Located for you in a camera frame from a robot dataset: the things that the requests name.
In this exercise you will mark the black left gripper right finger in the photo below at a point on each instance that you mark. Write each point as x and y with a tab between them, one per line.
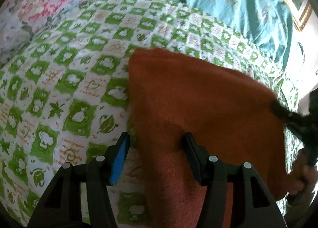
252	203

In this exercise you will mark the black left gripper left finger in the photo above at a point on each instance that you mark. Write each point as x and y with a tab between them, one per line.
60	204

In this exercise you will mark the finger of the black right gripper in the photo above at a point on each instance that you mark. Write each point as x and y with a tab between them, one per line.
281	112

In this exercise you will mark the rust orange knit garment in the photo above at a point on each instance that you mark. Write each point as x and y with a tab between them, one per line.
227	112

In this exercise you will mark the person's right hand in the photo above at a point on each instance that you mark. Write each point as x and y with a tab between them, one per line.
302	179

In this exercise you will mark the green white checkered bedsheet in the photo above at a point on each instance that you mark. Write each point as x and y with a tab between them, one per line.
64	93

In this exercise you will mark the pastel floral patterned blanket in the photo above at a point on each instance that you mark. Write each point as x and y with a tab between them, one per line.
22	19

